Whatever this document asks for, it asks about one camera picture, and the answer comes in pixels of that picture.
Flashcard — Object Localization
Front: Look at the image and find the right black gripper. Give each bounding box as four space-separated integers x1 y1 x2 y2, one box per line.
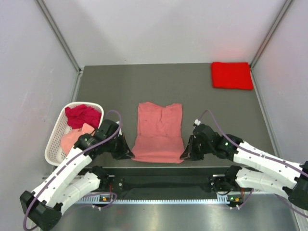
181 134 213 160

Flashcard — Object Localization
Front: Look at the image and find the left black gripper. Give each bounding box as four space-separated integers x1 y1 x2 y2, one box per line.
105 132 134 160

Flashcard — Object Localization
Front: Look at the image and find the salmon pink t shirt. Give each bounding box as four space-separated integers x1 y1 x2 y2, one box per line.
132 102 184 164

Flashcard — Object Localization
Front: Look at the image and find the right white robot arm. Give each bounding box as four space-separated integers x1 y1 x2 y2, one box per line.
181 121 308 210

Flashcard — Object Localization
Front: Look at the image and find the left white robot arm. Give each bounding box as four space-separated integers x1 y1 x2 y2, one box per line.
19 119 132 231

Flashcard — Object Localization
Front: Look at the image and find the light pink t shirt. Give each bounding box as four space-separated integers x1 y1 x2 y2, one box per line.
60 123 95 155

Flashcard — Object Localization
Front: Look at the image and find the crimson crumpled t shirt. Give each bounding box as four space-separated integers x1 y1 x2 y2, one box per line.
64 104 102 129

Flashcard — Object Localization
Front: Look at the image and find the white plastic laundry basket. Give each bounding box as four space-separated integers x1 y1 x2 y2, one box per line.
45 102 104 166

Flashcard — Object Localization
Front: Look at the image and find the folded red t shirt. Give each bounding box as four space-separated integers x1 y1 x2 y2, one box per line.
211 62 254 90

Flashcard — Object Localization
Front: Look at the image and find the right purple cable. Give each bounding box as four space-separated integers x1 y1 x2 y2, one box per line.
197 109 308 217

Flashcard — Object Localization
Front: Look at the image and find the purple cable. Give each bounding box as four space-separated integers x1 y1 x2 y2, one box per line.
197 109 308 217
23 110 124 231

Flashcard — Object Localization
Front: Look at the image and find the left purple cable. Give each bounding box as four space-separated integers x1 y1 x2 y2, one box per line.
23 110 124 231

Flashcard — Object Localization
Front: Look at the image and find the grey slotted cable duct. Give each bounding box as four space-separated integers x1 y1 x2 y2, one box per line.
77 194 243 205

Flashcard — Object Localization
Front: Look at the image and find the left aluminium frame post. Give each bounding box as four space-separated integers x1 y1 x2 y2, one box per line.
33 0 83 73

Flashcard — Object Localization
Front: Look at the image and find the aluminium frame post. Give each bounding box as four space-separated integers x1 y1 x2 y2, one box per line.
33 0 83 73
249 0 295 69

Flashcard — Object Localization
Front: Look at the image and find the right aluminium frame post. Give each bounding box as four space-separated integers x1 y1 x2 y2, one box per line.
249 0 295 69

